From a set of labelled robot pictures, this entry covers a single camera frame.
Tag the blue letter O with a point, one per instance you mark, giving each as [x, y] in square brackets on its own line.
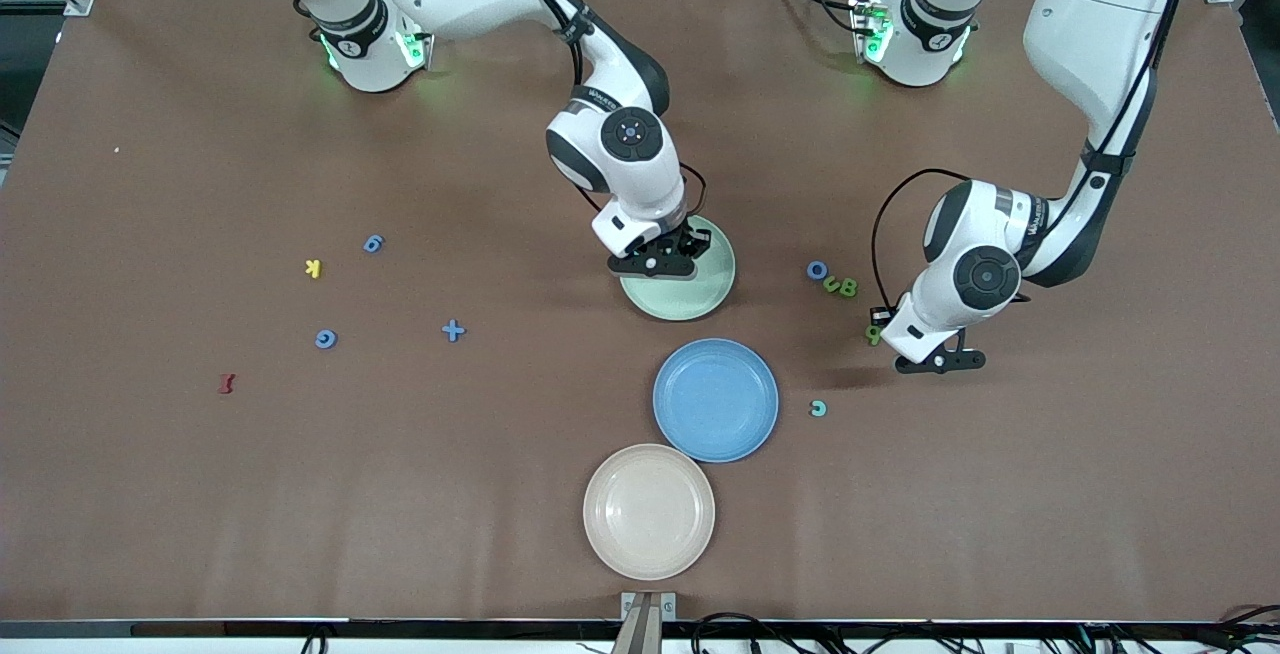
[811, 266]

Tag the blue number nine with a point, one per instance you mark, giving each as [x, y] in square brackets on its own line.
[373, 243]

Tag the blue plus sign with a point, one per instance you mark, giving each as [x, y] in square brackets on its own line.
[453, 331]

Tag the red letter I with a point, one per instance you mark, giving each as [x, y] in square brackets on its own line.
[226, 383]

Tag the blue letter G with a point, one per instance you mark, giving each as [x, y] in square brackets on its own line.
[325, 339]

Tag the light green plate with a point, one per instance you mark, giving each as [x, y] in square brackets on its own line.
[690, 299]

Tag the blue plate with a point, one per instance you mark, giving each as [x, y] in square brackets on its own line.
[715, 400]

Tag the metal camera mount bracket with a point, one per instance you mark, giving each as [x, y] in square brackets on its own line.
[648, 624]

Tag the green letter B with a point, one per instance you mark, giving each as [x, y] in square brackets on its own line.
[848, 287]

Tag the brown table cover sheet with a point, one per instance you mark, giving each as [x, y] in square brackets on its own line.
[200, 534]

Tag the beige plate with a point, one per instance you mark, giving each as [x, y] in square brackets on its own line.
[648, 512]

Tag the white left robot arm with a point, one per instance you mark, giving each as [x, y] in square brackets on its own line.
[1090, 34]

